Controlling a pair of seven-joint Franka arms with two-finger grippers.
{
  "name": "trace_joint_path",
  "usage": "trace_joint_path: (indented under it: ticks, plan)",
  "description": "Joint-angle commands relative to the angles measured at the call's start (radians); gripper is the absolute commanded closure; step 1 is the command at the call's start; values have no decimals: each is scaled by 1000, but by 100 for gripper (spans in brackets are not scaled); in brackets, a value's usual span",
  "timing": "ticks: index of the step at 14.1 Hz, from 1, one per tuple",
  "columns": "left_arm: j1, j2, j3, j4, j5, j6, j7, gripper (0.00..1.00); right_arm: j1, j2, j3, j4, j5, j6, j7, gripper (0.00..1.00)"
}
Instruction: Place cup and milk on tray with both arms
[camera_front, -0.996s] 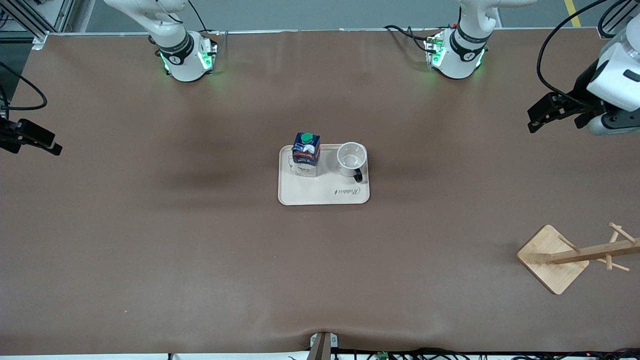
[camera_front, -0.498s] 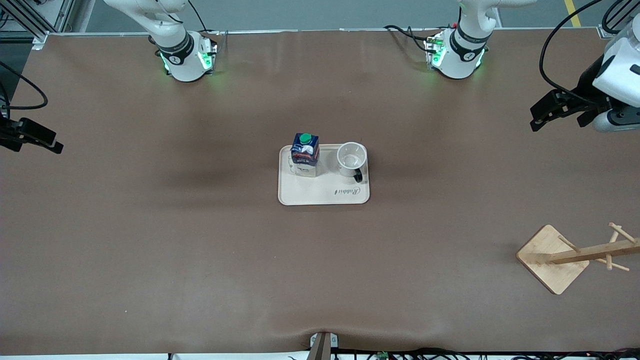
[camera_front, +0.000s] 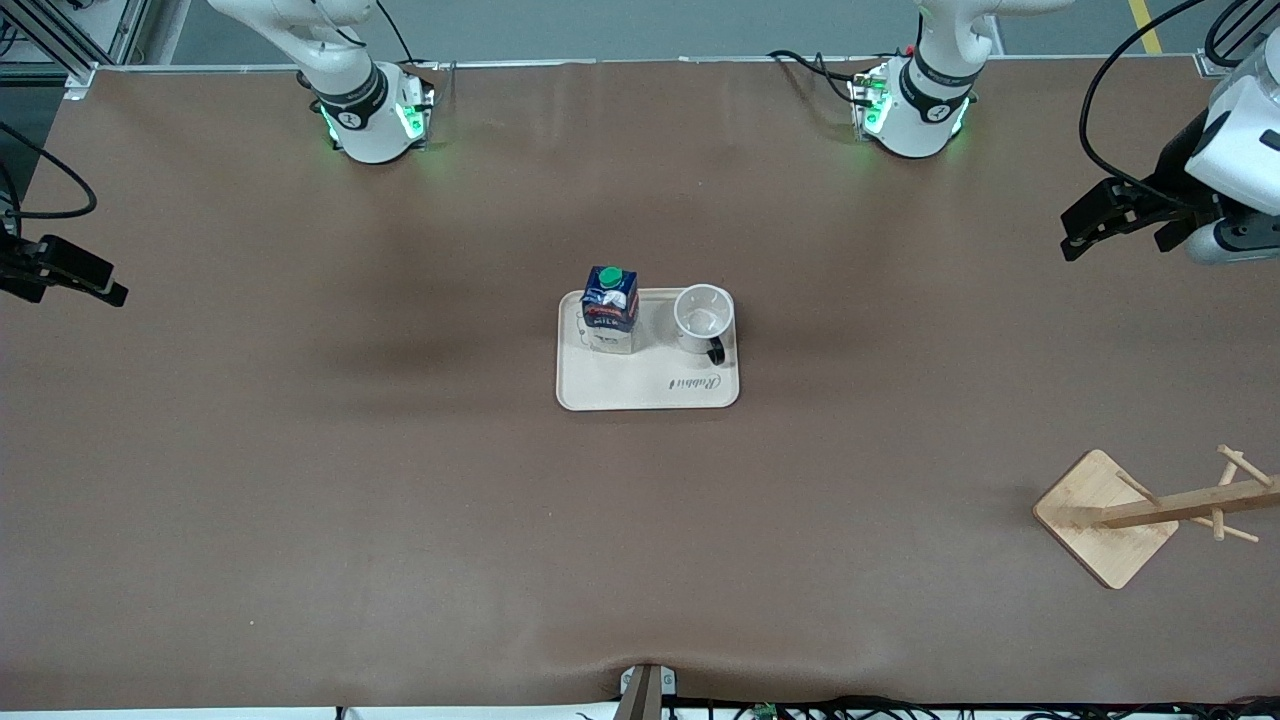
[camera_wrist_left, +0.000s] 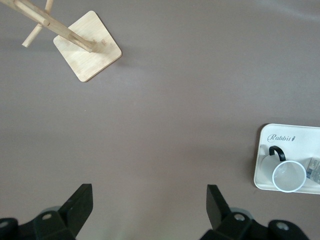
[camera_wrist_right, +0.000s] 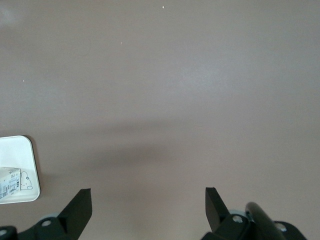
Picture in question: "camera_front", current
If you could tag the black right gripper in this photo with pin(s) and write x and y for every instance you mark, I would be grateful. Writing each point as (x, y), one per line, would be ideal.
(12, 268)

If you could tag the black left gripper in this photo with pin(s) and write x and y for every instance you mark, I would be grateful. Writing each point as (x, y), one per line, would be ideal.
(1174, 172)

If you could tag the blue milk carton green cap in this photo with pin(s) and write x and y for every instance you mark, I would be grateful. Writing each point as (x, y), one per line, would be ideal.
(610, 312)

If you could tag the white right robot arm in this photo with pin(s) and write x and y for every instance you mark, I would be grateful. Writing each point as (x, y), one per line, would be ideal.
(365, 125)

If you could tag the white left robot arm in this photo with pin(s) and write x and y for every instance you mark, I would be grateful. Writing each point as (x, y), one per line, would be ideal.
(915, 125)

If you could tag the beige plastic tray bear print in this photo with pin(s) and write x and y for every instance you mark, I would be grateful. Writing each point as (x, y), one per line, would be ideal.
(650, 385)

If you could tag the wooden mug stand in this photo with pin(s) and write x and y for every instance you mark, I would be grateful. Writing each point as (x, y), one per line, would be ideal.
(1100, 520)

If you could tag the brown table mat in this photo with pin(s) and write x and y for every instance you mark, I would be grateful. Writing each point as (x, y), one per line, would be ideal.
(400, 550)

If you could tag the grey camera mount clamp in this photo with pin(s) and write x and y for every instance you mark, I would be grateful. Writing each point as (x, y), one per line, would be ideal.
(645, 690)

